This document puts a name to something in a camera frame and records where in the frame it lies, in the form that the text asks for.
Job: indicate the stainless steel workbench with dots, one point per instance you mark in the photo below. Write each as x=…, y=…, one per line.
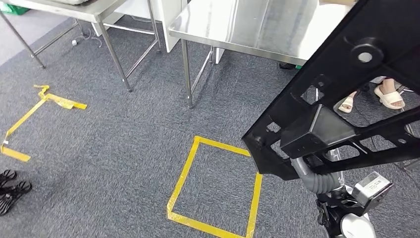
x=262, y=26

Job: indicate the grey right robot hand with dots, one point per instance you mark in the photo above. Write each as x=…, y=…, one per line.
x=300, y=170

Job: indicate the green plastic crate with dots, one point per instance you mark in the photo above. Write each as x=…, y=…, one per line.
x=13, y=8

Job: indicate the black plastic frame part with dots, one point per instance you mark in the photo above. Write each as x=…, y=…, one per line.
x=328, y=75

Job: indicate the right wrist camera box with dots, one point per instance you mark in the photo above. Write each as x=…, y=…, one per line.
x=372, y=189

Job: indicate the loose yellow floor tape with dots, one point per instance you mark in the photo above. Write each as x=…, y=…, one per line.
x=62, y=102

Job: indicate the stainless steel table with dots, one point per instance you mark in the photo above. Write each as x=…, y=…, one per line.
x=82, y=10

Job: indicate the yellow floor tape square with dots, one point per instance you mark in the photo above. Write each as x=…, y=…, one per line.
x=171, y=214

